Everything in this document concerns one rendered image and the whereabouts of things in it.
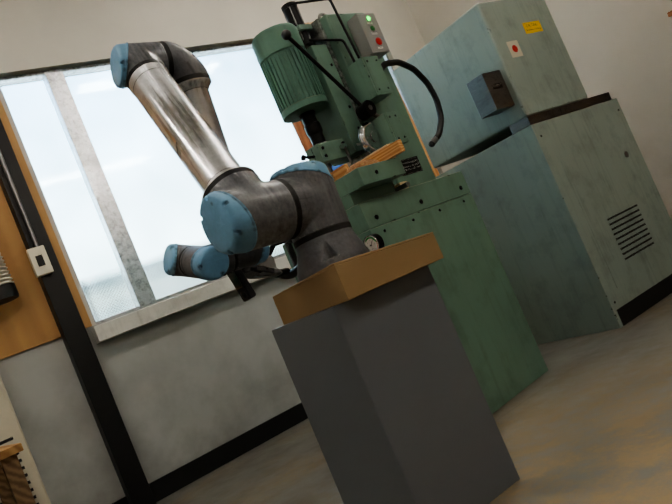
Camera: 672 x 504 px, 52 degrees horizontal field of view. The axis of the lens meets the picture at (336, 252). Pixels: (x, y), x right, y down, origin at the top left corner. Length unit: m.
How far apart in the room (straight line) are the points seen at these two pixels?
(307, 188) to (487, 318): 1.04
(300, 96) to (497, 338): 1.08
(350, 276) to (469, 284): 1.00
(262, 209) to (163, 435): 2.06
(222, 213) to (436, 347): 0.58
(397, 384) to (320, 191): 0.49
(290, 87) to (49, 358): 1.68
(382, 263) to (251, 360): 2.17
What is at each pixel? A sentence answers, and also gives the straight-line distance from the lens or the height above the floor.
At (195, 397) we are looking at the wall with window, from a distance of 3.51.
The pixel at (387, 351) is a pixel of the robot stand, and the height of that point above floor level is 0.41.
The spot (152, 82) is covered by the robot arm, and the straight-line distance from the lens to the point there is 1.87.
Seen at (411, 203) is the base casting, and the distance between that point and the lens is 2.34.
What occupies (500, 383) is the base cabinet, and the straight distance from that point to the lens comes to 2.43.
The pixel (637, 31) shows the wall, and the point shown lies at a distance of 4.25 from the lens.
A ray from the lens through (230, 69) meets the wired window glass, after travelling 4.25.
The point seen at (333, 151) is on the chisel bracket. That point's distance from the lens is 2.45.
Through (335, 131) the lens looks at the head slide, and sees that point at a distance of 2.53.
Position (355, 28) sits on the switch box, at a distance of 2.68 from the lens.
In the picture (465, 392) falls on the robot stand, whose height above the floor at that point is 0.24.
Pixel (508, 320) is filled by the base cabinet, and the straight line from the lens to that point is 2.54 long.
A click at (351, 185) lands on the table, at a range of 2.17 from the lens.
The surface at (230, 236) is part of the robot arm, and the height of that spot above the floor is 0.78.
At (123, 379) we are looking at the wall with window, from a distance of 3.41.
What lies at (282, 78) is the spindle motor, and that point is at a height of 1.32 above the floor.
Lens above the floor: 0.59
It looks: 3 degrees up
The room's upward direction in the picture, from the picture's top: 23 degrees counter-clockwise
